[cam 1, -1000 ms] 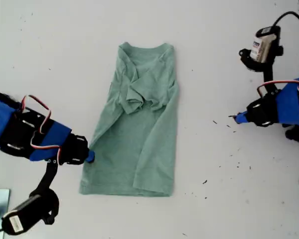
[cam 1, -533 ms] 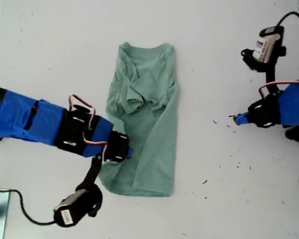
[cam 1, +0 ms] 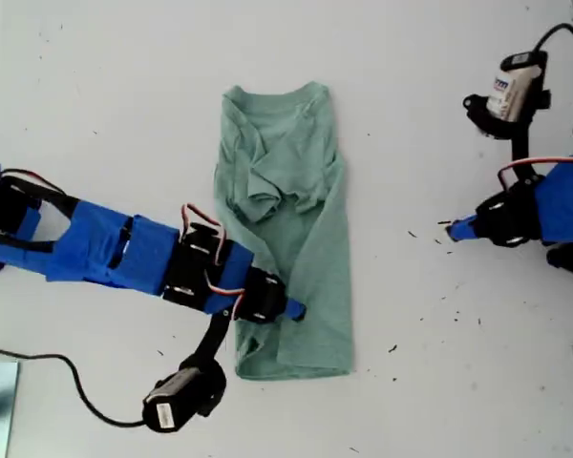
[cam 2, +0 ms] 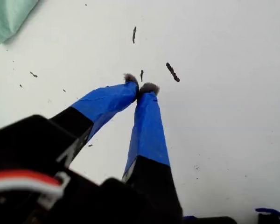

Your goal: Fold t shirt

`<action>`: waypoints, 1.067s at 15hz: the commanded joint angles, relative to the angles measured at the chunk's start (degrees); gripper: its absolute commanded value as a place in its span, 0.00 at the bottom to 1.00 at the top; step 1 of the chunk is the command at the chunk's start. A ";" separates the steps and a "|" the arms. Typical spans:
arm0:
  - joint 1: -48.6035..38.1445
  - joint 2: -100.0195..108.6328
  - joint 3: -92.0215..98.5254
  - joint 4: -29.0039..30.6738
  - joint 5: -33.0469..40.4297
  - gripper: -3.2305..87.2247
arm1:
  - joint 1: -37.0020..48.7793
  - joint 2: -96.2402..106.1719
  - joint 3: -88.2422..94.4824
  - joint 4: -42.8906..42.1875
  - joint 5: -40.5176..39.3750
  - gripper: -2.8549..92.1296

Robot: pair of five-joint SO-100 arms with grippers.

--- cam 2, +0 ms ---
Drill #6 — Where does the red white servo wire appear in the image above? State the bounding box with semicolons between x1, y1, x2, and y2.
0;169;70;208

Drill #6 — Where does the green t-shirt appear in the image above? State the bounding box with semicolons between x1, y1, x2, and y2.
0;0;39;47

